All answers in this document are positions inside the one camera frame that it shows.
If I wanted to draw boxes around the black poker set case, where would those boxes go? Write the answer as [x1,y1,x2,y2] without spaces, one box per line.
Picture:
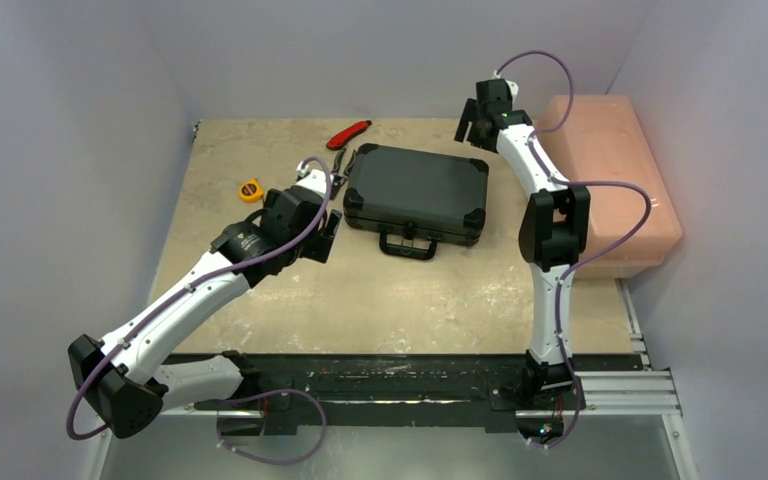
[343,143,489,261]

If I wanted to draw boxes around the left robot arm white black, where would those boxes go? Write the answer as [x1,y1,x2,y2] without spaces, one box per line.
[66,183,341,440]

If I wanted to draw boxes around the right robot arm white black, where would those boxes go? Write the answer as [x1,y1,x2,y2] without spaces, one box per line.
[455,78,591,407]

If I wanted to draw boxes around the black pliers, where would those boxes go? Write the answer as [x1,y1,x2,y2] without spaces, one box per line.
[330,147,356,200]

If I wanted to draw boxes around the yellow tape measure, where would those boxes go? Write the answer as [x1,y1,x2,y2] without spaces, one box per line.
[238,178,265,204]

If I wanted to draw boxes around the pink plastic storage box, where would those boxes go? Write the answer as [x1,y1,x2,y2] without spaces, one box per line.
[534,94,683,279]

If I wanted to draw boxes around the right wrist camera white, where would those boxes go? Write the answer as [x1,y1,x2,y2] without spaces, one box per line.
[492,71,519,101]

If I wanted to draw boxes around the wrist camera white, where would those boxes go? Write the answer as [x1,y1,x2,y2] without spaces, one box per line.
[295,161,333,198]
[492,71,519,101]

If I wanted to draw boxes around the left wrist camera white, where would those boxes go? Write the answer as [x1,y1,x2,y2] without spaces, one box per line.
[295,161,333,198]

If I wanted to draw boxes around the red handled knife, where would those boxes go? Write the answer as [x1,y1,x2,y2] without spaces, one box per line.
[325,120,373,151]

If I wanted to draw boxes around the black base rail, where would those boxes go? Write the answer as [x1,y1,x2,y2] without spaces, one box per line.
[158,352,644,435]

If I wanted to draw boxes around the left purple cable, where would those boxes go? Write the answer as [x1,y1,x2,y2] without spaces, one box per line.
[65,156,334,466]

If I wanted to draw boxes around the aluminium frame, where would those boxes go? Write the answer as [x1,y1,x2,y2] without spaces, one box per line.
[82,278,700,480]

